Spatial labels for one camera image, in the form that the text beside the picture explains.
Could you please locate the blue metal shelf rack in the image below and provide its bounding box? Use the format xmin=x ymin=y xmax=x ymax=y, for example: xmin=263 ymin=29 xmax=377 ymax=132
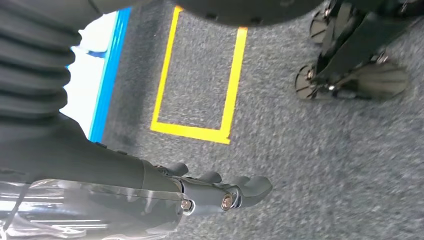
xmin=87 ymin=6 xmax=133 ymax=143

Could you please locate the yellow floor tape rectangle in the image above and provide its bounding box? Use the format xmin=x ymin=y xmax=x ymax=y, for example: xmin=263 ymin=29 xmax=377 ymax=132
xmin=149 ymin=5 xmax=249 ymax=145

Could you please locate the white plastic bin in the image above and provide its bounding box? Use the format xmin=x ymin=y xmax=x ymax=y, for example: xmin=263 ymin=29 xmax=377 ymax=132
xmin=59 ymin=11 xmax=118 ymax=138

